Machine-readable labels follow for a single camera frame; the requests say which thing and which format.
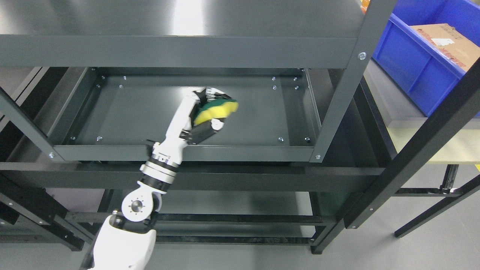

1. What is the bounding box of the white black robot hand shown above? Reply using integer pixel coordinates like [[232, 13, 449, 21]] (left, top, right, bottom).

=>
[[151, 87, 233, 167]]

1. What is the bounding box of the green yellow sponge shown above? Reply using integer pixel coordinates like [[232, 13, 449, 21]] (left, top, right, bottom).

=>
[[193, 99, 239, 126]]

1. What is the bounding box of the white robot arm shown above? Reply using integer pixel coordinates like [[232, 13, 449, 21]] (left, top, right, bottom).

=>
[[79, 150, 182, 270]]

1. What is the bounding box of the dark grey metal shelf rack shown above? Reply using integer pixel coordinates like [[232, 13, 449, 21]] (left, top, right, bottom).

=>
[[1, 0, 479, 254]]

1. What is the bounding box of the blue plastic bin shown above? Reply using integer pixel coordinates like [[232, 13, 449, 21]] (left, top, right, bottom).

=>
[[373, 0, 479, 117]]

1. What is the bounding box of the brown cardboard box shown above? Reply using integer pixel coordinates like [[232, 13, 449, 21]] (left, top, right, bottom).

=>
[[410, 23, 480, 72]]

